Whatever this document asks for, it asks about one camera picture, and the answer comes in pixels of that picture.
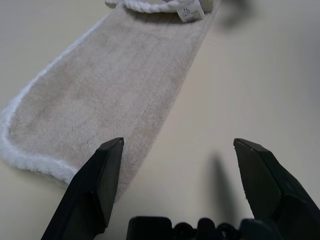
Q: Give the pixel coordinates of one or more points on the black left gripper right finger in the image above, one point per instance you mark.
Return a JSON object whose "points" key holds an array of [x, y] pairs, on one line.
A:
{"points": [[270, 190]]}

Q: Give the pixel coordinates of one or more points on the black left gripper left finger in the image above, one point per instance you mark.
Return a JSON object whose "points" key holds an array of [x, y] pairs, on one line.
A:
{"points": [[90, 190]]}

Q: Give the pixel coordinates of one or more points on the beige towel with white trim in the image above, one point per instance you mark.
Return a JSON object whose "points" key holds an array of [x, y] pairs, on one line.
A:
{"points": [[112, 87]]}

